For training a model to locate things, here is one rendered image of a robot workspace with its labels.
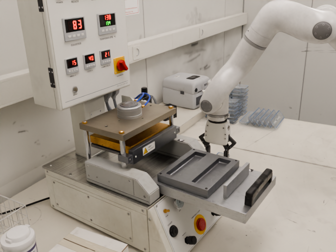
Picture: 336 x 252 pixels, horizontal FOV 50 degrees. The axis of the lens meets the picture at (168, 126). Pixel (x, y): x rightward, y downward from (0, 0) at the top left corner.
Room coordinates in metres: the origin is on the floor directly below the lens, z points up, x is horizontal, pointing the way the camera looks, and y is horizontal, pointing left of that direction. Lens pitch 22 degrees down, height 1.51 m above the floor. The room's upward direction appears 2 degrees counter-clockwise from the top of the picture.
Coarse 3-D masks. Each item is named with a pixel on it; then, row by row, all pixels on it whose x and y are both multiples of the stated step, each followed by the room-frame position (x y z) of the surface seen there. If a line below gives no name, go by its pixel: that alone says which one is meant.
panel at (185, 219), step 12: (156, 204) 0.86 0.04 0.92; (168, 204) 0.89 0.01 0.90; (168, 216) 0.87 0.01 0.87; (180, 216) 0.90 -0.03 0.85; (192, 216) 0.93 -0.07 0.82; (204, 216) 0.97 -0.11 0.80; (216, 216) 1.01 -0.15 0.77; (168, 228) 0.85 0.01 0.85; (180, 228) 0.88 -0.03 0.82; (192, 228) 0.91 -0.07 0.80; (168, 240) 0.82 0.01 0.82; (180, 240) 0.85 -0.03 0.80
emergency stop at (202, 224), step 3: (198, 219) 0.93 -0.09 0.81; (201, 219) 0.94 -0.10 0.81; (198, 222) 0.93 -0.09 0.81; (201, 222) 0.93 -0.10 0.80; (204, 222) 0.94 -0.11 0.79; (198, 225) 0.92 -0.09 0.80; (201, 225) 0.93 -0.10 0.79; (204, 225) 0.94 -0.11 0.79; (198, 228) 0.92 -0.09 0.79; (201, 228) 0.92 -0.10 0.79; (204, 228) 0.93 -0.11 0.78
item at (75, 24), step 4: (68, 20) 1.08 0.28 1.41; (72, 20) 1.09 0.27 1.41; (76, 20) 1.11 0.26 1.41; (80, 20) 1.12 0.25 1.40; (68, 24) 1.08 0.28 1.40; (72, 24) 1.09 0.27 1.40; (76, 24) 1.10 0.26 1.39; (80, 24) 1.12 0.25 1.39; (68, 28) 1.08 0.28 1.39; (72, 28) 1.09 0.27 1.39; (76, 28) 1.10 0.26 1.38; (80, 28) 1.11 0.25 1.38
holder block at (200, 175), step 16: (176, 160) 0.98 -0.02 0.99; (192, 160) 1.01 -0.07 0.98; (208, 160) 0.98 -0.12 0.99; (224, 160) 0.98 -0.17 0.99; (160, 176) 0.90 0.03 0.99; (176, 176) 0.91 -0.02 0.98; (192, 176) 0.88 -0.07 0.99; (208, 176) 0.91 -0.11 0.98; (224, 176) 0.89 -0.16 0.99; (192, 192) 0.84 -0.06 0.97; (208, 192) 0.82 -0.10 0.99
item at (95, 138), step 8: (152, 128) 1.09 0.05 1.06; (160, 128) 1.09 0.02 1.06; (96, 136) 1.04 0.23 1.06; (104, 136) 1.04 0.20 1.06; (136, 136) 1.03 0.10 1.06; (144, 136) 1.03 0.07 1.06; (96, 144) 1.04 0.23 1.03; (104, 144) 1.02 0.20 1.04; (112, 144) 1.00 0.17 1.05; (128, 144) 0.97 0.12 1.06; (136, 144) 0.98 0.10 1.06; (112, 152) 1.00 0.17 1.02; (128, 152) 0.96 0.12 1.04
